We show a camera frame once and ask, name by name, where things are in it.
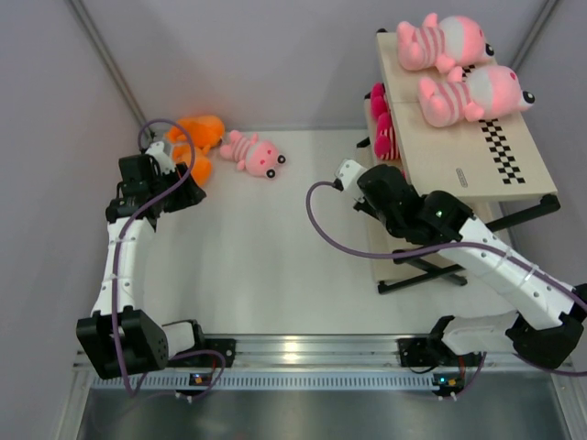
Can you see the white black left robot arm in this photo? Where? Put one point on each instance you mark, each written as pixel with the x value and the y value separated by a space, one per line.
pixel 118 336

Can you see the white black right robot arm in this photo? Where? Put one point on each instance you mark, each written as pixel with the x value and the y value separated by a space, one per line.
pixel 546 322

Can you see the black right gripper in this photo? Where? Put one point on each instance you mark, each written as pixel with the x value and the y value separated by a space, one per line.
pixel 364 206

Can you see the magenta plush on lower shelf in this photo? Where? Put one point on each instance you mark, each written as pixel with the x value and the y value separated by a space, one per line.
pixel 385 144

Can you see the small pink striped plush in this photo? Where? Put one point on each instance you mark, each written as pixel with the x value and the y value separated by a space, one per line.
pixel 258 158

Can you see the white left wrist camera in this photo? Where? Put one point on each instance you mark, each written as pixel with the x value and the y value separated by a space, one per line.
pixel 159 151

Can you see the grey slotted cable duct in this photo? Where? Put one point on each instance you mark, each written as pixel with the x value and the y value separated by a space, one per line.
pixel 287 381

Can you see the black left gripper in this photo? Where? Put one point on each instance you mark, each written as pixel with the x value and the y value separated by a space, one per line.
pixel 192 195

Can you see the aluminium rail frame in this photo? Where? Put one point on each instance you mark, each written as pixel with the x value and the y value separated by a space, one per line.
pixel 289 351

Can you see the orange plush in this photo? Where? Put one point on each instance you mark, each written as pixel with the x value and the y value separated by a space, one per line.
pixel 206 131
pixel 202 168

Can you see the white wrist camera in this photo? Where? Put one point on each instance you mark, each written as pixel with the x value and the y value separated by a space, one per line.
pixel 159 151
pixel 347 176

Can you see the cream two-tier folding shelf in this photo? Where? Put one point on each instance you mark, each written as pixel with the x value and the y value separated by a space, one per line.
pixel 492 165

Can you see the pink striped plush shelf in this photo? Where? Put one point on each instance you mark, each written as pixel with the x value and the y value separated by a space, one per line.
pixel 454 41
pixel 486 93

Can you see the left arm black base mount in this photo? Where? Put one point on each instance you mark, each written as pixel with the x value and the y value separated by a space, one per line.
pixel 206 355

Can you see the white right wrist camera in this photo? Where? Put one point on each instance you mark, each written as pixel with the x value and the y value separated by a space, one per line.
pixel 347 176

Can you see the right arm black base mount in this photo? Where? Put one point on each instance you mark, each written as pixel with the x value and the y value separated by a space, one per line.
pixel 423 352

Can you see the orange plush upper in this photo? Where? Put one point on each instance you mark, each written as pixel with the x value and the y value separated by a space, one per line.
pixel 206 131

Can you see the pink striped plush front shelf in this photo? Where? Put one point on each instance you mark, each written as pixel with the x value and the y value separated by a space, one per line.
pixel 486 93

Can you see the pink striped plush back shelf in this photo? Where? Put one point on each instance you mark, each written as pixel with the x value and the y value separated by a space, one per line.
pixel 454 41

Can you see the orange plush lower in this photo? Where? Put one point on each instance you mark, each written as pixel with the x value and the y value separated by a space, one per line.
pixel 202 168

